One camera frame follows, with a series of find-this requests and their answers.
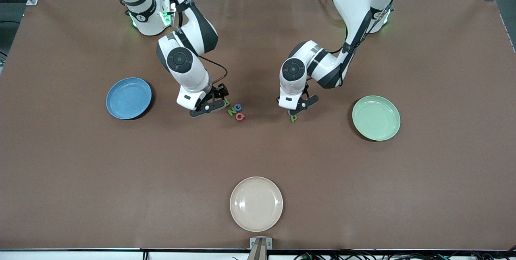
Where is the blue plate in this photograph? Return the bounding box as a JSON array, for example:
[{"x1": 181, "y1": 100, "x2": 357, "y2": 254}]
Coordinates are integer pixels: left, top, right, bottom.
[{"x1": 106, "y1": 77, "x2": 153, "y2": 120}]

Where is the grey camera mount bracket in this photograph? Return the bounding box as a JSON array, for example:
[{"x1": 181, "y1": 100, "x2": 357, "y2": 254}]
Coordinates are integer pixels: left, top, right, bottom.
[{"x1": 248, "y1": 237, "x2": 273, "y2": 260}]

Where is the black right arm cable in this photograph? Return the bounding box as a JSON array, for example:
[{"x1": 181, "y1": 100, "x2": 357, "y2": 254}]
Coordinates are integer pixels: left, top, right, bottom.
[{"x1": 155, "y1": 0, "x2": 229, "y2": 85}]

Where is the black cable bundle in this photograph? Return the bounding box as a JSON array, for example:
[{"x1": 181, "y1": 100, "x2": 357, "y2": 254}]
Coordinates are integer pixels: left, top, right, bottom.
[{"x1": 294, "y1": 248, "x2": 516, "y2": 260}]

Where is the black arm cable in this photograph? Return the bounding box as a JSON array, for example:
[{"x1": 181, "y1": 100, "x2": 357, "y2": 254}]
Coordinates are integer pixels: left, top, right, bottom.
[
  {"x1": 338, "y1": 0, "x2": 408, "y2": 88},
  {"x1": 155, "y1": 0, "x2": 229, "y2": 85}
]

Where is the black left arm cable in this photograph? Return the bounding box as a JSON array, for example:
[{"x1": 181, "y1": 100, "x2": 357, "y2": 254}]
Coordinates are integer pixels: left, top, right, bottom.
[{"x1": 338, "y1": 0, "x2": 408, "y2": 88}]

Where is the green plate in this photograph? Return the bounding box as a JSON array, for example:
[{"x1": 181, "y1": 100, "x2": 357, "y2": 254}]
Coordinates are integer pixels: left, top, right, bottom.
[{"x1": 352, "y1": 96, "x2": 401, "y2": 141}]

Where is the brown table mat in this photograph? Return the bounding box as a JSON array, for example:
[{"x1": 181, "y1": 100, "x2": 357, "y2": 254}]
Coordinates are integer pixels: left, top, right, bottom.
[{"x1": 0, "y1": 0, "x2": 516, "y2": 250}]

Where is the beige plate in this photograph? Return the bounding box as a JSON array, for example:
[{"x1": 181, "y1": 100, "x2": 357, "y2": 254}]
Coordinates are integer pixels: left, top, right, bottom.
[{"x1": 229, "y1": 177, "x2": 283, "y2": 233}]

